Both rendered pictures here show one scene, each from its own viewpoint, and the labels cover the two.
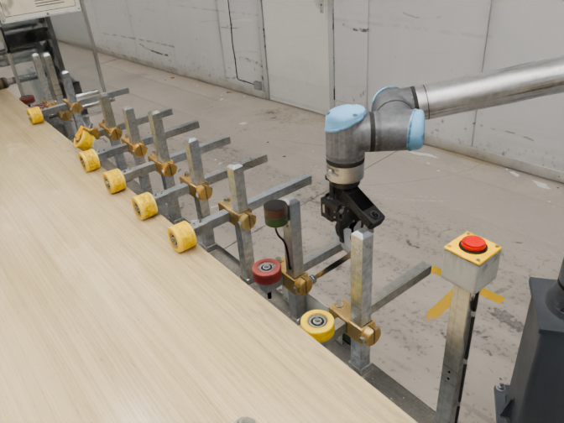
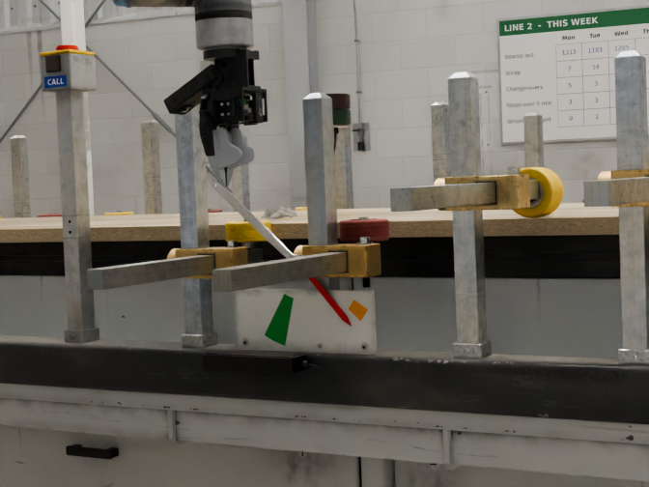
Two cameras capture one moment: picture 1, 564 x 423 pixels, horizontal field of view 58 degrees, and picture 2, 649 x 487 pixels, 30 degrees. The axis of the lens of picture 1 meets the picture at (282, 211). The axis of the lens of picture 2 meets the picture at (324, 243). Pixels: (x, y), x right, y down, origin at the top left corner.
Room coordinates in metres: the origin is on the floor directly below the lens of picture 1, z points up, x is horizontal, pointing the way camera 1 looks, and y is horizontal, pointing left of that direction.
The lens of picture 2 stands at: (2.88, -0.81, 0.97)
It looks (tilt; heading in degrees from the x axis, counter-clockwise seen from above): 3 degrees down; 156
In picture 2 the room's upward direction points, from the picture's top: 2 degrees counter-clockwise
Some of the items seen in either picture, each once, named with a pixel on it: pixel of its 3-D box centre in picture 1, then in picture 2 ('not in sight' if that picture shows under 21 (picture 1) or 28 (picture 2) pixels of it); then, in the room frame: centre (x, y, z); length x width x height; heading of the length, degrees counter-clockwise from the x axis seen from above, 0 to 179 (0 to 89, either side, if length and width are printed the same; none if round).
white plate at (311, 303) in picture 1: (310, 306); (302, 321); (1.11, -0.06, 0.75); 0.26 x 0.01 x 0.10; 36
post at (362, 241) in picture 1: (361, 313); (194, 235); (0.91, -0.17, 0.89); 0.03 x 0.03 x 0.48; 36
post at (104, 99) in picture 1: (116, 145); not in sight; (2.12, 0.72, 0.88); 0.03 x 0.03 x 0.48; 36
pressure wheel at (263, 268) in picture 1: (268, 281); (365, 251); (1.11, 0.05, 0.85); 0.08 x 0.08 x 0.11
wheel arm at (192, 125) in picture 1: (145, 140); not in sight; (1.99, 0.54, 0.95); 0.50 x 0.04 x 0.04; 126
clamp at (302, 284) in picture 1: (289, 276); (337, 260); (1.13, -0.01, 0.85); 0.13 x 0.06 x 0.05; 36
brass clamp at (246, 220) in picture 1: (237, 213); (481, 192); (1.33, 0.14, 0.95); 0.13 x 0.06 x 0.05; 36
